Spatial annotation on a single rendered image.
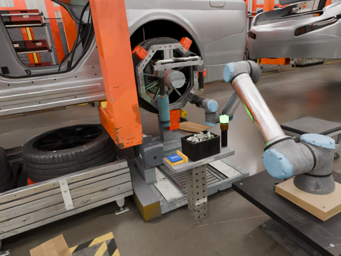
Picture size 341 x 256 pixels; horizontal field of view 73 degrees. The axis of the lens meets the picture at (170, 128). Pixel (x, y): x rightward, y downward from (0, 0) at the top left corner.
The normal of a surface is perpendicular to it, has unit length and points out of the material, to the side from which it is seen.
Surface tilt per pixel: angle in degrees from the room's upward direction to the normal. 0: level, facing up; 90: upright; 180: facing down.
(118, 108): 90
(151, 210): 90
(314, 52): 106
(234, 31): 90
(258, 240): 0
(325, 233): 0
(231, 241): 0
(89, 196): 90
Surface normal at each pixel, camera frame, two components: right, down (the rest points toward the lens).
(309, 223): -0.08, -0.94
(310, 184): -0.66, -0.04
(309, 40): -0.64, 0.32
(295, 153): 0.11, -0.52
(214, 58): 0.44, 0.26
